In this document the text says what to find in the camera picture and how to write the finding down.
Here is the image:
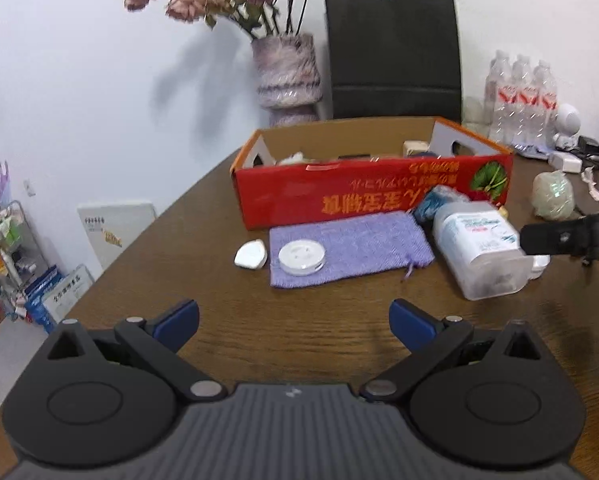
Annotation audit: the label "blue item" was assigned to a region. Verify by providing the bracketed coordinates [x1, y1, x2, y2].
[412, 185, 473, 226]

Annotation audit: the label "white charger block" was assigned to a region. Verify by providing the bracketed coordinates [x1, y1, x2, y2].
[548, 152, 583, 174]

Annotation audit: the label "red cardboard box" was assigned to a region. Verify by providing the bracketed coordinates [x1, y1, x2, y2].
[230, 116, 514, 231]

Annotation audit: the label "white iridescent wrapped candle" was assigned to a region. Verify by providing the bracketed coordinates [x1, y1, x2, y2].
[532, 170, 575, 221]

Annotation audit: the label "black paper bag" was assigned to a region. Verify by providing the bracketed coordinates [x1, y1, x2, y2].
[325, 0, 464, 123]

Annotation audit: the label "small white plug adapter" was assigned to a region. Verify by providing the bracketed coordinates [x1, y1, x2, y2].
[234, 240, 269, 269]

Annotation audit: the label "white and blue box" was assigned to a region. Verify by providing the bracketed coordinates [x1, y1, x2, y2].
[42, 263, 95, 324]

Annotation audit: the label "clear plastic bottle white label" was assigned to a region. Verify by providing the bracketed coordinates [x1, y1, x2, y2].
[432, 201, 551, 302]

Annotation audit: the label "purple knit pouch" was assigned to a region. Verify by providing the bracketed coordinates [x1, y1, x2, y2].
[269, 211, 436, 289]

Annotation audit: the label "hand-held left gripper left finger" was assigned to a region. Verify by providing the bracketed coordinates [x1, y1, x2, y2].
[44, 299, 228, 403]

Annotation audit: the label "wooden desktop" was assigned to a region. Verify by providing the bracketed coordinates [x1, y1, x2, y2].
[0, 147, 599, 480]

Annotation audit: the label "purple textured vase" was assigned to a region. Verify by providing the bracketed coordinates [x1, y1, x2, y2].
[250, 33, 323, 128]

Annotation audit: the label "white robot-shaped speaker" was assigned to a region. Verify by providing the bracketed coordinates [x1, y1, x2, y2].
[552, 103, 583, 151]

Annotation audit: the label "white round disc device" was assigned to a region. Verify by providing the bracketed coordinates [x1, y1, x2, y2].
[278, 241, 326, 276]

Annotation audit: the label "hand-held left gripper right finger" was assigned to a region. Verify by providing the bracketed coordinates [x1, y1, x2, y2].
[358, 298, 547, 405]

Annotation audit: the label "clear water bottle red label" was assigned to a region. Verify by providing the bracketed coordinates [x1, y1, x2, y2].
[529, 60, 559, 147]
[484, 50, 513, 141]
[507, 55, 536, 144]

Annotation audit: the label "white paper scrap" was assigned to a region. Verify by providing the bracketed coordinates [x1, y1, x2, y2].
[582, 166, 599, 202]

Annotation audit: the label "dried pink flowers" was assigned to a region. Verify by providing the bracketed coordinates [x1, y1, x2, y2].
[118, 0, 340, 41]

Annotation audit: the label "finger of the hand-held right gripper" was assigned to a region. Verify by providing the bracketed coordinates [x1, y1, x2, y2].
[521, 211, 599, 266]

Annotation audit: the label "metal wire rack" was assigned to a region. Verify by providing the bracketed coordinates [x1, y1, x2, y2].
[0, 200, 50, 332]

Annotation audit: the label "white board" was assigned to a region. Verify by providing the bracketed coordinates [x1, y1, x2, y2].
[77, 201, 157, 271]

